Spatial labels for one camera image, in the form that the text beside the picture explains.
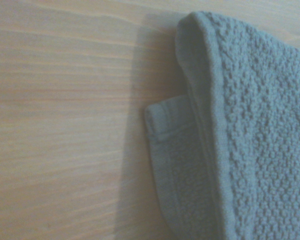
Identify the grey terry towel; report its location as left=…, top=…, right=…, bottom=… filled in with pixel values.
left=143, top=10, right=300, bottom=240

